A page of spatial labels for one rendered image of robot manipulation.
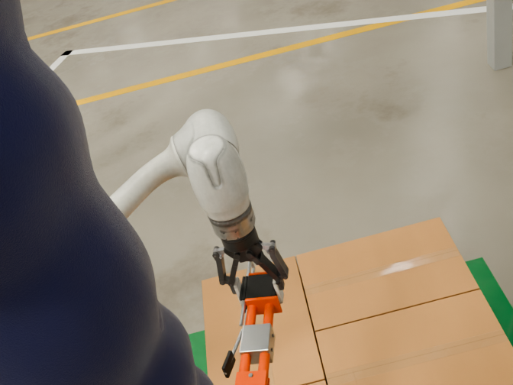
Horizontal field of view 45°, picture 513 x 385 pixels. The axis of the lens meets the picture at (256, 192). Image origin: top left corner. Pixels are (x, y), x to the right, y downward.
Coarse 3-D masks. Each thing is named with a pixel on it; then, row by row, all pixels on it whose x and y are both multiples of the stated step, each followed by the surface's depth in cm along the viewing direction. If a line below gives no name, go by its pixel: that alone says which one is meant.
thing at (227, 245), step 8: (256, 232) 127; (224, 240) 125; (232, 240) 124; (240, 240) 123; (248, 240) 124; (256, 240) 127; (224, 248) 129; (232, 248) 125; (240, 248) 125; (248, 248) 125; (256, 248) 128; (232, 256) 130; (240, 256) 130; (256, 256) 129
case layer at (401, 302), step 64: (320, 256) 246; (384, 256) 237; (448, 256) 229; (256, 320) 228; (320, 320) 221; (384, 320) 214; (448, 320) 208; (320, 384) 201; (384, 384) 196; (448, 384) 190; (512, 384) 185
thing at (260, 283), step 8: (264, 272) 140; (248, 280) 140; (256, 280) 139; (264, 280) 138; (272, 280) 138; (248, 288) 138; (256, 288) 137; (264, 288) 136; (272, 288) 136; (248, 296) 136; (256, 296) 135; (264, 296) 135; (272, 296) 134; (248, 304) 136; (256, 304) 135; (264, 304) 135; (256, 312) 137
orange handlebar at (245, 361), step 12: (252, 312) 134; (264, 312) 134; (252, 324) 132; (240, 360) 125; (264, 360) 123; (240, 372) 122; (252, 372) 121; (264, 372) 121; (240, 384) 120; (252, 384) 119; (264, 384) 118
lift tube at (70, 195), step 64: (0, 0) 37; (0, 64) 37; (0, 128) 36; (64, 128) 41; (0, 192) 36; (64, 192) 41; (0, 256) 38; (64, 256) 42; (128, 256) 48; (0, 320) 40; (64, 320) 43; (128, 320) 47; (0, 384) 41; (64, 384) 44; (128, 384) 49; (192, 384) 58
